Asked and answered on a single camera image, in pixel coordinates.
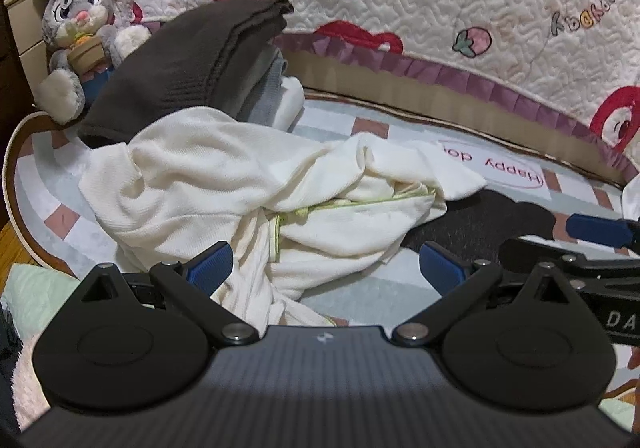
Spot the cream zip-up hoodie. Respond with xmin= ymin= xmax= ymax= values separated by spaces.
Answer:
xmin=79 ymin=108 xmax=486 ymax=331

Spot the checkered play mat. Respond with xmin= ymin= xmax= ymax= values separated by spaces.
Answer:
xmin=1 ymin=100 xmax=623 ymax=346

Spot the light green blanket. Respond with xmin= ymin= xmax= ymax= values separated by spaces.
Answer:
xmin=1 ymin=264 xmax=79 ymax=340

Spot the grey folded garment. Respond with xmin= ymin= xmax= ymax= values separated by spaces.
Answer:
xmin=236 ymin=44 xmax=286 ymax=126

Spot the white folded garment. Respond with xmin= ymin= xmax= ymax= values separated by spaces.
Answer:
xmin=271 ymin=77 xmax=305 ymax=131

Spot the white quilted bear bedspread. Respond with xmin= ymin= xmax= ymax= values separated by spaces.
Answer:
xmin=96 ymin=0 xmax=640 ymax=187

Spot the dark brown knit sweater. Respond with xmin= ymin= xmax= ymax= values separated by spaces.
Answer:
xmin=78 ymin=0 xmax=293 ymax=149

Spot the grey plush bunny toy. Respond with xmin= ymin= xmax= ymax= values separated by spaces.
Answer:
xmin=34 ymin=0 xmax=151 ymax=125

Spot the beige bedside cabinet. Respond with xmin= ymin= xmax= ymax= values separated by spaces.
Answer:
xmin=3 ymin=0 xmax=49 ymax=91

